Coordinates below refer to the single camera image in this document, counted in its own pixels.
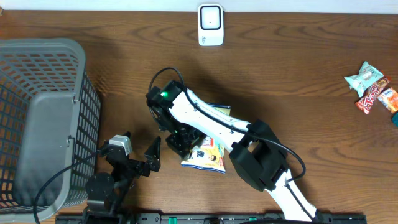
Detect teal small snack packet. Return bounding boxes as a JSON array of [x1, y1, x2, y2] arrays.
[[345, 61, 384, 97]]

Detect yellow snack bag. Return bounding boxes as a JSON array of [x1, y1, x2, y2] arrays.
[[180, 103, 233, 175]]

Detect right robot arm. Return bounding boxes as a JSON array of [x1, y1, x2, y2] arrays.
[[146, 80, 319, 222]]

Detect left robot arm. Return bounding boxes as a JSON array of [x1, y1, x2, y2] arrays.
[[82, 132, 161, 223]]

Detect orange chocolate bar wrapper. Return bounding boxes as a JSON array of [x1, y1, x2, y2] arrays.
[[355, 77, 391, 114]]

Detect blue mouthwash bottle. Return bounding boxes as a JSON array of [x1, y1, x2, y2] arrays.
[[391, 113, 398, 127]]

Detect grey plastic basket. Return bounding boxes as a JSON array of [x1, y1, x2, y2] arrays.
[[1, 39, 101, 223]]

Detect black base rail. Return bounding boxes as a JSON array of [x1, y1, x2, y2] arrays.
[[55, 212, 368, 224]]

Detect white barcode scanner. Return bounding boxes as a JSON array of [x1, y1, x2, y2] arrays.
[[197, 3, 224, 47]]

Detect orange small snack packet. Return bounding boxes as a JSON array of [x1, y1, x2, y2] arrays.
[[378, 87, 398, 114]]

